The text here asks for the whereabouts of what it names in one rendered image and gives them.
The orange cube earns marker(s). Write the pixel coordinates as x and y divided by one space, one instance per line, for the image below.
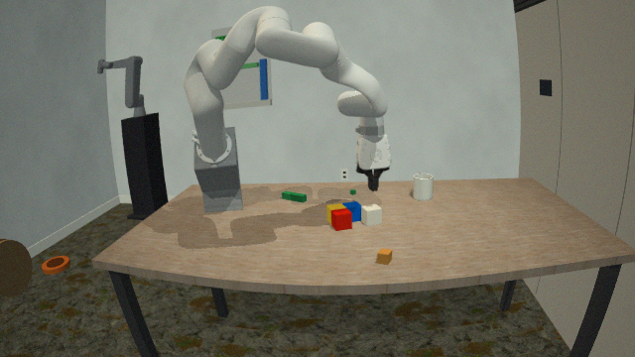
384 256

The red cube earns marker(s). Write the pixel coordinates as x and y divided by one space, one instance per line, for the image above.
341 219

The blue cube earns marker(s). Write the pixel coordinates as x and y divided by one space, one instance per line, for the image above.
355 208

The beige mug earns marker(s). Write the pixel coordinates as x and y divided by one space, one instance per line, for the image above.
423 187

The yellow cube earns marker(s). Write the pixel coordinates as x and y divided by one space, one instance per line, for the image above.
329 208

